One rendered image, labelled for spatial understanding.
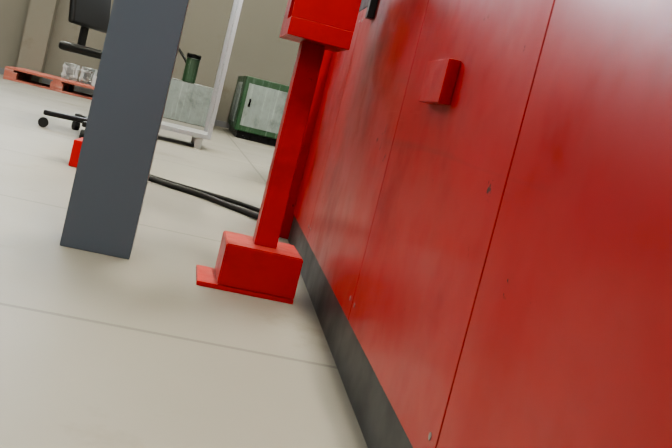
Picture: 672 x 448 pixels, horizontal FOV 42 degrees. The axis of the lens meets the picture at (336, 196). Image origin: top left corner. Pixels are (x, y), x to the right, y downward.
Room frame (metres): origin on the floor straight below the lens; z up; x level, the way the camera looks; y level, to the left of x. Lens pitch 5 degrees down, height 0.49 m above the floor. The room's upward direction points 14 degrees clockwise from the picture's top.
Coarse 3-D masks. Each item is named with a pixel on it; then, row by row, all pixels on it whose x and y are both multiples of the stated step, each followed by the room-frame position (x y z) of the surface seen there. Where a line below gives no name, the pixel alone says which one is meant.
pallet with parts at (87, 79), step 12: (12, 72) 10.22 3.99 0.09; (24, 72) 10.24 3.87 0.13; (36, 72) 10.59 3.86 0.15; (72, 72) 10.88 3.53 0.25; (84, 72) 10.90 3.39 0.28; (96, 72) 10.98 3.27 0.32; (36, 84) 10.31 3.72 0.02; (60, 84) 10.30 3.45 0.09; (72, 84) 10.32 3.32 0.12; (84, 84) 10.56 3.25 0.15; (84, 96) 10.35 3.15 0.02
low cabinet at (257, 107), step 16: (240, 80) 10.85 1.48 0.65; (256, 80) 9.96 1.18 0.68; (240, 96) 10.18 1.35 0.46; (256, 96) 9.96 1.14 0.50; (272, 96) 10.00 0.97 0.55; (240, 112) 9.94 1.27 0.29; (256, 112) 9.97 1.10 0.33; (272, 112) 10.00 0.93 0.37; (240, 128) 9.95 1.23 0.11; (256, 128) 9.98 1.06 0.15; (272, 128) 10.01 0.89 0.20; (272, 144) 10.06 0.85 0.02
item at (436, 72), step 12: (444, 60) 1.39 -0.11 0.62; (456, 60) 1.37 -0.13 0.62; (432, 72) 1.45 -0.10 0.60; (444, 72) 1.37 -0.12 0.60; (456, 72) 1.37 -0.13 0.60; (432, 84) 1.43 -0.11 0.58; (444, 84) 1.36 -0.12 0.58; (420, 96) 1.50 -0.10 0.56; (432, 96) 1.41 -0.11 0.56; (444, 96) 1.37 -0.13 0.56
